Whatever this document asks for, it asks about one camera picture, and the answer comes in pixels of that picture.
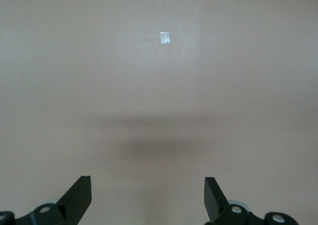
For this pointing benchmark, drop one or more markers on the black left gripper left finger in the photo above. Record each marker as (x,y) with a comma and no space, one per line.
(77,200)

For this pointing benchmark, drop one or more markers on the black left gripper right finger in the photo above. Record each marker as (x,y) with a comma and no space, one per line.
(214,200)

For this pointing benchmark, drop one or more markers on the small clear tape piece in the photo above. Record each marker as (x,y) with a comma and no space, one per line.
(165,38)

